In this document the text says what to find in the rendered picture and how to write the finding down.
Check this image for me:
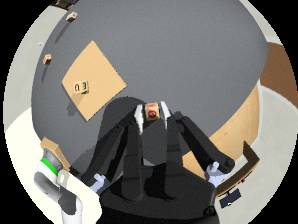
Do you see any tan flat mat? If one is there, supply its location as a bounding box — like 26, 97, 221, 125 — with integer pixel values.
62, 41, 127, 121

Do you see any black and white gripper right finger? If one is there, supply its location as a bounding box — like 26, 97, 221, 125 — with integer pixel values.
161, 102, 235, 200

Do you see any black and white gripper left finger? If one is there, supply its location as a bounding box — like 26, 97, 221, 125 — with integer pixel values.
80, 105, 144, 202

